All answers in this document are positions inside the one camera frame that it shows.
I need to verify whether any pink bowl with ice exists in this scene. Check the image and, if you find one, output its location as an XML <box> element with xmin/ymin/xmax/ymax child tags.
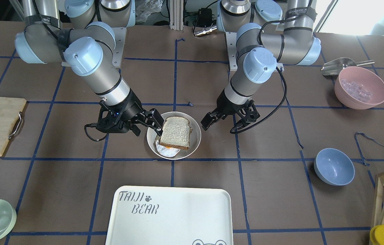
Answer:
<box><xmin>334</xmin><ymin>66</ymin><xmax>384</xmax><ymax>110</ymax></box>

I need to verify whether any cream bear serving tray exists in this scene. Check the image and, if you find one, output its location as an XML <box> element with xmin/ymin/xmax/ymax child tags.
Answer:
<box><xmin>106</xmin><ymin>185</ymin><xmax>234</xmax><ymax>245</ymax></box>

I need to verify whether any aluminium frame post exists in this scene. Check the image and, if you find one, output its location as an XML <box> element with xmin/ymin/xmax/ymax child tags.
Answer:
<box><xmin>167</xmin><ymin>0</ymin><xmax>184</xmax><ymax>32</ymax></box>

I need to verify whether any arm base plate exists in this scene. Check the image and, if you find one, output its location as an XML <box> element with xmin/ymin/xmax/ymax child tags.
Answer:
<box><xmin>225</xmin><ymin>32</ymin><xmax>281</xmax><ymax>72</ymax></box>
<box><xmin>62</xmin><ymin>27</ymin><xmax>127</xmax><ymax>68</ymax></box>

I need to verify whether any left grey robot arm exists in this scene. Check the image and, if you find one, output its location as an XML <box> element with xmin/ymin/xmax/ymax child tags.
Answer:
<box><xmin>201</xmin><ymin>0</ymin><xmax>321</xmax><ymax>134</ymax></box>

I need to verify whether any blue bowl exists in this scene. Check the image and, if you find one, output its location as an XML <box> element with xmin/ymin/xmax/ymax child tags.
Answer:
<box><xmin>314</xmin><ymin>148</ymin><xmax>355</xmax><ymax>186</ymax></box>

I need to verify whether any fried egg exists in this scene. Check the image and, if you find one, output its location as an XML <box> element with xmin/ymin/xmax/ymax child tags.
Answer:
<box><xmin>155</xmin><ymin>139</ymin><xmax>181</xmax><ymax>158</ymax></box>

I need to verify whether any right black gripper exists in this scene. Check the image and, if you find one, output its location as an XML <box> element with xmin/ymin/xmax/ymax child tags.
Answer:
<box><xmin>84</xmin><ymin>91</ymin><xmax>164</xmax><ymax>142</ymax></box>

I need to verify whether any metal scoop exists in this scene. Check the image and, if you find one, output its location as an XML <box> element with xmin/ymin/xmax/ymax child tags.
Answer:
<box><xmin>321</xmin><ymin>58</ymin><xmax>375</xmax><ymax>76</ymax></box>

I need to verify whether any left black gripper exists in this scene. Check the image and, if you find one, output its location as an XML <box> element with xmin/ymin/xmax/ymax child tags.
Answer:
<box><xmin>201</xmin><ymin>91</ymin><xmax>260</xmax><ymax>134</ymax></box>

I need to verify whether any bread slice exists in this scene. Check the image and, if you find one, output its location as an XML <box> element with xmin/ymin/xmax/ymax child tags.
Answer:
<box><xmin>159</xmin><ymin>116</ymin><xmax>191</xmax><ymax>150</ymax></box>

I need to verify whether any cream round plate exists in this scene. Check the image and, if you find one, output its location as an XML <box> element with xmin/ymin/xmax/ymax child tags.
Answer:
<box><xmin>146</xmin><ymin>111</ymin><xmax>202</xmax><ymax>160</ymax></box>

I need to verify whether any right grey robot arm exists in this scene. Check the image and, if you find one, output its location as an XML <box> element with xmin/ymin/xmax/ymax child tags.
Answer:
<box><xmin>15</xmin><ymin>0</ymin><xmax>164</xmax><ymax>136</ymax></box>

